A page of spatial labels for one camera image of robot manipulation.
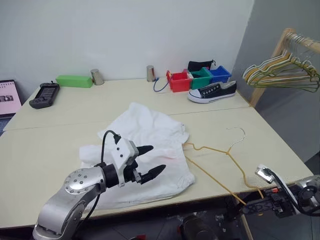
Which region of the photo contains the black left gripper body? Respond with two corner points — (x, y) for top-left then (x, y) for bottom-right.
(123, 159), (151, 186)

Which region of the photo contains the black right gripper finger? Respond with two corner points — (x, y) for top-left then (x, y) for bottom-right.
(241, 200), (275, 216)

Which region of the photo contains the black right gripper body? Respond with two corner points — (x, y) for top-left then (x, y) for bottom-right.
(262, 188), (300, 218)

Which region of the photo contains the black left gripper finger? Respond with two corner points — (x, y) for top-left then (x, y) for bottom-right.
(136, 145), (154, 158)
(147, 164), (167, 182)

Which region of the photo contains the white cloth garment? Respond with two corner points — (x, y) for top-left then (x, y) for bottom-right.
(79, 101), (196, 210)

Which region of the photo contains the yellow wire hanger silver hook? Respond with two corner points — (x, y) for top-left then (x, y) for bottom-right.
(183, 126), (265, 206)

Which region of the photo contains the light wooden table leg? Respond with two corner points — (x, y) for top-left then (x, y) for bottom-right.
(239, 214), (254, 240)

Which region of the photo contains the dark rounded shape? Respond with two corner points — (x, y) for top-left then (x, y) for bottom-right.
(181, 213), (214, 240)

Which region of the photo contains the red plastic bin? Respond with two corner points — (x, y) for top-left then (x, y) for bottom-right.
(166, 69), (192, 94)

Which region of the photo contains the slim metal cup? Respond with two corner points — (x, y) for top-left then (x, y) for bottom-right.
(146, 65), (157, 83)

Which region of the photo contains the wide metal cup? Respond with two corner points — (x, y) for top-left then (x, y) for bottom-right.
(90, 68), (105, 86)

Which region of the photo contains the black white canvas sneaker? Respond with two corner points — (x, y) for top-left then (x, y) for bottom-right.
(187, 80), (238, 104)

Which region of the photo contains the green plastic bin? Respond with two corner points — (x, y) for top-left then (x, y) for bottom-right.
(186, 67), (214, 90)

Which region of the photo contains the green rectangular box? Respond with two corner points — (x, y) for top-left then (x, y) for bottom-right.
(55, 74), (94, 89)

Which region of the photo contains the blue plastic bin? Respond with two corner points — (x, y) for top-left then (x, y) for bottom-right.
(208, 65), (232, 85)

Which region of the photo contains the black handheld controller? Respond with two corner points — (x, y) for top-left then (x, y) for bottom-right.
(28, 80), (61, 110)

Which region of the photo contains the wooden clothes rack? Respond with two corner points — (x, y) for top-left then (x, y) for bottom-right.
(249, 27), (320, 107)

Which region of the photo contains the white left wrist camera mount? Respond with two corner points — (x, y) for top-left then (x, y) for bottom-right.
(109, 138), (140, 188)

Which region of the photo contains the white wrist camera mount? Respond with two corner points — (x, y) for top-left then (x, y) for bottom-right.
(109, 138), (140, 188)
(254, 163), (298, 204)

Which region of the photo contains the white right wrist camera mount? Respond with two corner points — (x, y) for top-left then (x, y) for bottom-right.
(254, 163), (298, 204)

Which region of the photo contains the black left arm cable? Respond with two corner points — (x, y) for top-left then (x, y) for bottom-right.
(81, 129), (123, 222)

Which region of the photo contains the blue cable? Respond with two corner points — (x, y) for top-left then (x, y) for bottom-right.
(153, 76), (171, 94)

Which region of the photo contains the black drawstring pouch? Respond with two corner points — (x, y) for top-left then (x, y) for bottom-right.
(187, 59), (216, 72)

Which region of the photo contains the white wire hanger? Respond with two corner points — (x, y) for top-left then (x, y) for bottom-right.
(242, 33), (320, 88)

